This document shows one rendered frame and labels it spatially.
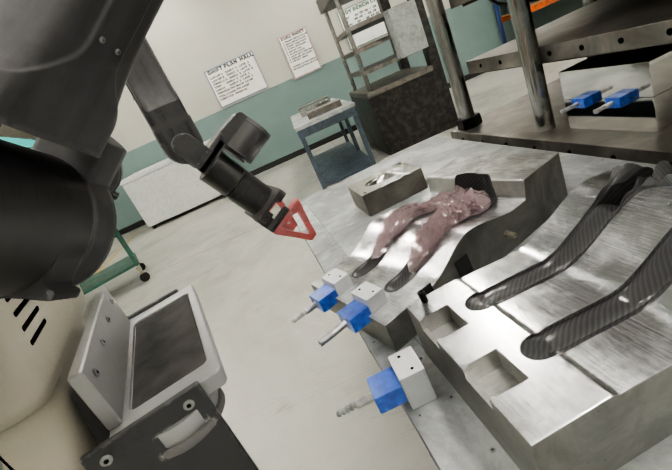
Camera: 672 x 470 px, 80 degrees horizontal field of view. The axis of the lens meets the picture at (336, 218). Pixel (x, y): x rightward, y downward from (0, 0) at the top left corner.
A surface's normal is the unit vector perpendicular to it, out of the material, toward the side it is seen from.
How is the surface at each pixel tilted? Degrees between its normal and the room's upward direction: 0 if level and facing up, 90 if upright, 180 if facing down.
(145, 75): 87
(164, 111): 90
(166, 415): 90
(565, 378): 0
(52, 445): 90
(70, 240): 124
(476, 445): 0
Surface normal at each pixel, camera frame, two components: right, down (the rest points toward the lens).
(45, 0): -0.02, -0.16
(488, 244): 0.50, 0.11
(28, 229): 0.98, 0.15
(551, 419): -0.39, -0.86
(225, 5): 0.13, 0.31
